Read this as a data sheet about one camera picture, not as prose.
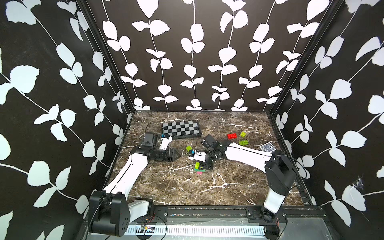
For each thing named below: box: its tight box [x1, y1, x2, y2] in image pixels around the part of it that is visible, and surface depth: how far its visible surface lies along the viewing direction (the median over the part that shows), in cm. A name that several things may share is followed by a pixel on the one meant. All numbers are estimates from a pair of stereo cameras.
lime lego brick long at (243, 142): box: [238, 139, 249, 146], surface depth 105 cm
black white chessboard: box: [161, 119, 202, 140], surface depth 109 cm
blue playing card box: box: [259, 142, 276, 152], surface depth 100 cm
